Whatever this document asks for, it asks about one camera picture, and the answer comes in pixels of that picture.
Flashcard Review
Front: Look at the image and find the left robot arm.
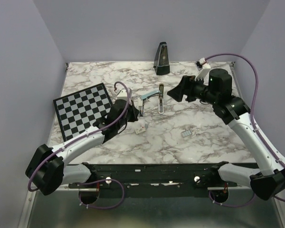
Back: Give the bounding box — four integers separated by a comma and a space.
25, 99, 139, 196

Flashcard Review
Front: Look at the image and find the white staple box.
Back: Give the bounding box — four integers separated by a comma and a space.
135, 126, 146, 134

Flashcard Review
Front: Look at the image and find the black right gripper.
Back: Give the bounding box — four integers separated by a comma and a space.
167, 74, 218, 105

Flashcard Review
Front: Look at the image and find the black white chessboard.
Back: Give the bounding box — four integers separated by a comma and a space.
53, 83, 113, 142

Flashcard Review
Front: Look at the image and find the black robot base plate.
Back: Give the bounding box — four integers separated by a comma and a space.
39, 161, 252, 199

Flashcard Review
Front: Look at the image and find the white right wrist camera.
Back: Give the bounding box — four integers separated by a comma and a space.
195, 58, 211, 81

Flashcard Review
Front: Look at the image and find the light blue stapler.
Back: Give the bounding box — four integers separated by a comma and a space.
137, 89, 161, 117

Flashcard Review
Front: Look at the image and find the black metronome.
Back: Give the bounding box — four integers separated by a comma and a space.
153, 42, 170, 76

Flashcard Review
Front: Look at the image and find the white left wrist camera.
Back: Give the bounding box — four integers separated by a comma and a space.
116, 88, 132, 101

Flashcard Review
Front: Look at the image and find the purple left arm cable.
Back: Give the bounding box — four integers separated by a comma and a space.
28, 82, 131, 192

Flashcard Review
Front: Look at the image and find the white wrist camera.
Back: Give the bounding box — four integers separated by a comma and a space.
116, 88, 132, 101
195, 58, 211, 81

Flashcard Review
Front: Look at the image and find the small grey staple tray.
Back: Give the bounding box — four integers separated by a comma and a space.
181, 129, 192, 138

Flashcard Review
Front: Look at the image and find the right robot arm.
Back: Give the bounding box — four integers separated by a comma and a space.
167, 68, 285, 200

